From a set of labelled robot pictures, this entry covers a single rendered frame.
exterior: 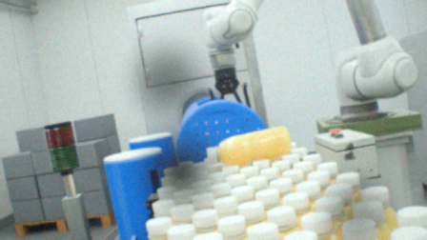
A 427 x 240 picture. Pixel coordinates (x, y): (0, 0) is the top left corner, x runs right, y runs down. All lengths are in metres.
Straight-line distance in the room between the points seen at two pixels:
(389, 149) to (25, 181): 4.39
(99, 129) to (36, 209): 1.17
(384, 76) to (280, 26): 5.12
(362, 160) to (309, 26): 5.62
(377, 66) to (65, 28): 6.22
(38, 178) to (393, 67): 4.42
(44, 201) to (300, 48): 3.95
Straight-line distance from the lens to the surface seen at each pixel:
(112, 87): 7.07
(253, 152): 1.06
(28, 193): 5.51
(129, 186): 2.12
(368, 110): 1.82
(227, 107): 1.41
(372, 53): 1.64
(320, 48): 6.67
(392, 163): 1.80
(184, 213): 0.75
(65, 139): 0.98
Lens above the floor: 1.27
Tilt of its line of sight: 4 degrees down
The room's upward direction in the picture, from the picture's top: 10 degrees counter-clockwise
